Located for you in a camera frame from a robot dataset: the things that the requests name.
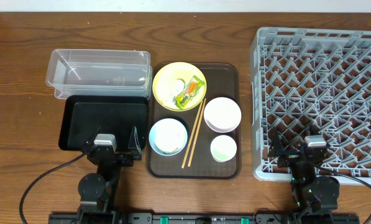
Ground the right wooden chopstick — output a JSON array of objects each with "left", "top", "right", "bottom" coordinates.
[{"left": 188, "top": 98, "right": 206, "bottom": 167}]

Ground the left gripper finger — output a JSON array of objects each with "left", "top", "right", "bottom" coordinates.
[
  {"left": 127, "top": 126, "right": 141, "bottom": 152},
  {"left": 87, "top": 126, "right": 101, "bottom": 145}
]

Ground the white cup green inside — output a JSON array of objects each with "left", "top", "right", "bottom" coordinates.
[{"left": 210, "top": 135, "right": 237, "bottom": 162}]

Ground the yellow plate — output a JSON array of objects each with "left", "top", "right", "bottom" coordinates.
[{"left": 152, "top": 62, "right": 208, "bottom": 111}]

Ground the black waste tray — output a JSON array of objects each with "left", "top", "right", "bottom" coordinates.
[{"left": 58, "top": 95, "right": 149, "bottom": 151}]

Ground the light blue bowl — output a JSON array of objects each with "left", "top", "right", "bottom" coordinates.
[{"left": 148, "top": 118, "right": 188, "bottom": 157}]

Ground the left wooden chopstick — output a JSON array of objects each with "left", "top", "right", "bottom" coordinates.
[{"left": 181, "top": 100, "right": 204, "bottom": 169}]

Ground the wooden chopstick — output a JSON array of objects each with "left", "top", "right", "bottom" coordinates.
[
  {"left": 188, "top": 98, "right": 206, "bottom": 167},
  {"left": 181, "top": 100, "right": 204, "bottom": 169}
]

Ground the grey dishwasher rack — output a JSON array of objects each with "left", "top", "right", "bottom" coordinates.
[{"left": 250, "top": 27, "right": 371, "bottom": 185}]

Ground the green snack wrapper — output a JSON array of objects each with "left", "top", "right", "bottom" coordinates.
[{"left": 174, "top": 75, "right": 205, "bottom": 110}]

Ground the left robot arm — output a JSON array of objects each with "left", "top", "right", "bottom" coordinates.
[{"left": 76, "top": 126, "right": 142, "bottom": 223}]

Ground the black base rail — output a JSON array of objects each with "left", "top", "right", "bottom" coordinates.
[{"left": 47, "top": 212, "right": 361, "bottom": 224}]

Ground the clear plastic waste bin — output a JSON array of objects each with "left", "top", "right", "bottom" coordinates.
[{"left": 46, "top": 49, "right": 152, "bottom": 99}]

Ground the white tissue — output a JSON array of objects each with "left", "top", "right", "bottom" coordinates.
[{"left": 175, "top": 79, "right": 185, "bottom": 93}]

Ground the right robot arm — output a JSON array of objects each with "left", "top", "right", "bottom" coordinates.
[{"left": 268, "top": 127, "right": 340, "bottom": 223}]

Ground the brown serving tray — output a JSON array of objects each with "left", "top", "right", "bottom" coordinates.
[{"left": 146, "top": 63, "right": 241, "bottom": 180}]

